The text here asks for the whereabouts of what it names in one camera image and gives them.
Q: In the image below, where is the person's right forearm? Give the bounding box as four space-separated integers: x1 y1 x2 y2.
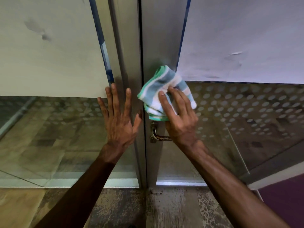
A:
182 140 292 228

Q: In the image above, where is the metal door handle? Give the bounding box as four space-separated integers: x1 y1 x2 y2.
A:
150 121 173 144

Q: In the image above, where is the person's left forearm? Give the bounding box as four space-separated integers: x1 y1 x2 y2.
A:
34 146 123 228

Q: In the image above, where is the purple floor mat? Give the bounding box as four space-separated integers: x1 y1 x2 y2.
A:
257 174 304 228

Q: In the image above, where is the person's left hand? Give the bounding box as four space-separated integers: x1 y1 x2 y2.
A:
97 83 144 157

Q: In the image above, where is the aluminium framed glass door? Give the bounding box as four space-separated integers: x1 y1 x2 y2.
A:
0 0 146 188
139 0 304 188

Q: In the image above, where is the green blue striped cloth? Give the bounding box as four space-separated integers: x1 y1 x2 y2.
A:
137 65 197 121

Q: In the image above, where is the person's right hand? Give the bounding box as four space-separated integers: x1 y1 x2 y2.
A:
158 86 200 150

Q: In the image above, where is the white paper sheet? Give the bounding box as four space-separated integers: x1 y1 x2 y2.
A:
176 0 304 84
0 0 110 98

